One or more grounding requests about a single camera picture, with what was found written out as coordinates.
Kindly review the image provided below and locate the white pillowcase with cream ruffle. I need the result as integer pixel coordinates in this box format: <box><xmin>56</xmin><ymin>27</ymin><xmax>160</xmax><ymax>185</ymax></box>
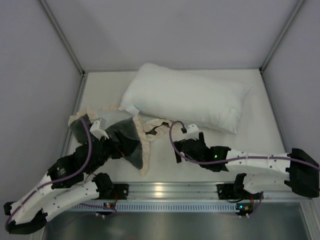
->
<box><xmin>68</xmin><ymin>105</ymin><xmax>173</xmax><ymax>176</ymax></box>

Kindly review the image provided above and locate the white pillow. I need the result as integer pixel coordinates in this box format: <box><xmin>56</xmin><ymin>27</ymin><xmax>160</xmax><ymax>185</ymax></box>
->
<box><xmin>119</xmin><ymin>63</ymin><xmax>251</xmax><ymax>134</ymax></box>

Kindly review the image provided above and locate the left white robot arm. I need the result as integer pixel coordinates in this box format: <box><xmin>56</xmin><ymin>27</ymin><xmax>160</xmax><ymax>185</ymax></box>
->
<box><xmin>3</xmin><ymin>131</ymin><xmax>140</xmax><ymax>235</ymax></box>

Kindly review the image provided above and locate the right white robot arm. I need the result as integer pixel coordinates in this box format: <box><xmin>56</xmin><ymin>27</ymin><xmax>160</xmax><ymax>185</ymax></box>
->
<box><xmin>170</xmin><ymin>132</ymin><xmax>320</xmax><ymax>199</ymax></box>

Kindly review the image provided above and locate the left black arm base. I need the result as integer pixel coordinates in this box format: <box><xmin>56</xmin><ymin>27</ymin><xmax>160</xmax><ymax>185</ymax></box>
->
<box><xmin>98</xmin><ymin>183</ymin><xmax>129</xmax><ymax>200</ymax></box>

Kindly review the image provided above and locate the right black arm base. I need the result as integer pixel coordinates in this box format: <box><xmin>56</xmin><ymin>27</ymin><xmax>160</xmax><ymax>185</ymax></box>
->
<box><xmin>216</xmin><ymin>183</ymin><xmax>251</xmax><ymax>203</ymax></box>

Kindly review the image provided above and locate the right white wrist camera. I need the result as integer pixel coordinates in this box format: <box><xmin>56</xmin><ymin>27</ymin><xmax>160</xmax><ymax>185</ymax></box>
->
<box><xmin>181</xmin><ymin>124</ymin><xmax>199</xmax><ymax>140</ymax></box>

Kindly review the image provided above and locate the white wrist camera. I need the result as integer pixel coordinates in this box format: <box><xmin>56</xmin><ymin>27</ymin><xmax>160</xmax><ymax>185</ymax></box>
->
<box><xmin>89</xmin><ymin>118</ymin><xmax>109</xmax><ymax>140</ymax></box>
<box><xmin>181</xmin><ymin>124</ymin><xmax>199</xmax><ymax>140</ymax></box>

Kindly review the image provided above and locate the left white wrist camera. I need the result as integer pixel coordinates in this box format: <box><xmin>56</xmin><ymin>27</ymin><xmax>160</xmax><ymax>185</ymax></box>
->
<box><xmin>89</xmin><ymin>118</ymin><xmax>109</xmax><ymax>140</ymax></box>

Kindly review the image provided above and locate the aluminium mounting rail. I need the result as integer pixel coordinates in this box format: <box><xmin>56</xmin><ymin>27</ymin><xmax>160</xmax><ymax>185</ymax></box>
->
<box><xmin>39</xmin><ymin>181</ymin><xmax>313</xmax><ymax>201</ymax></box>

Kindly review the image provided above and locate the perforated grey cable duct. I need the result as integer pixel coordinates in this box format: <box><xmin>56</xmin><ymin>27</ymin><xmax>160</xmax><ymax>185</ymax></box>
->
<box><xmin>69</xmin><ymin>201</ymin><xmax>253</xmax><ymax>213</ymax></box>

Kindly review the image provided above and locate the right aluminium frame post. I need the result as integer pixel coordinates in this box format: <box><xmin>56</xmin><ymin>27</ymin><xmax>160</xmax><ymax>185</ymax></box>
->
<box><xmin>259</xmin><ymin>0</ymin><xmax>307</xmax><ymax>75</ymax></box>

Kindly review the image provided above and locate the aluminium frame post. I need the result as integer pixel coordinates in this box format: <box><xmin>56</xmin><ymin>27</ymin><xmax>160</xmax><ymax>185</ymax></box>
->
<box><xmin>37</xmin><ymin>0</ymin><xmax>86</xmax><ymax>76</ymax></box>
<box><xmin>259</xmin><ymin>0</ymin><xmax>307</xmax><ymax>75</ymax></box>

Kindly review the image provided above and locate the left aluminium frame post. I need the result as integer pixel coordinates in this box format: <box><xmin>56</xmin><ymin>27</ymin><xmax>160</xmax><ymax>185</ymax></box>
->
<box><xmin>37</xmin><ymin>0</ymin><xmax>86</xmax><ymax>76</ymax></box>

